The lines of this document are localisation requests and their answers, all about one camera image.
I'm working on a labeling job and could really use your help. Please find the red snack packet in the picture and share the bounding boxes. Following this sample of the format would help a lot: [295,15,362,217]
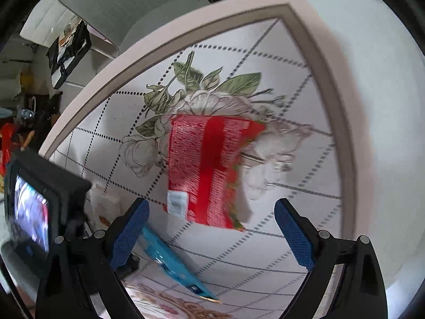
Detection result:
[165,114,267,232]

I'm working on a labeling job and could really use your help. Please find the blue snack packet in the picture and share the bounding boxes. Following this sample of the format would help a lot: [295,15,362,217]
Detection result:
[138,225,224,305]

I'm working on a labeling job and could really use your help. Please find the black bag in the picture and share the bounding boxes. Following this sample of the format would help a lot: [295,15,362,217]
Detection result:
[47,20,92,90]

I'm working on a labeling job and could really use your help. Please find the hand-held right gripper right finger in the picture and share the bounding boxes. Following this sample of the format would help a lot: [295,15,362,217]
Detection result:
[274,198,388,319]

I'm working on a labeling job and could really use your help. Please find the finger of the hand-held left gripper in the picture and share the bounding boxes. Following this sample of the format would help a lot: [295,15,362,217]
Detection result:
[117,254,139,280]

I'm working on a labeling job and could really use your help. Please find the white cushioned sofa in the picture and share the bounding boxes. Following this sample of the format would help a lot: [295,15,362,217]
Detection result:
[19,0,120,90]

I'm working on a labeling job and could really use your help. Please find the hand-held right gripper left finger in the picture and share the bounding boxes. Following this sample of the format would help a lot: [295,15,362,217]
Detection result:
[36,197,150,319]

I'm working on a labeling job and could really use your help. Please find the small white packet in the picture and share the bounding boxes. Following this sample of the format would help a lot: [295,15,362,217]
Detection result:
[89,182,121,228]

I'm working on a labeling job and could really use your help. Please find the floral tablecloth with pink border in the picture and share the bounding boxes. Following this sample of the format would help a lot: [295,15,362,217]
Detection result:
[38,0,363,319]

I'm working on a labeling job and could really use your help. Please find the red plastic bag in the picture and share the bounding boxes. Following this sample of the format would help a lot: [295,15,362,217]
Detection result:
[0,122,21,175]

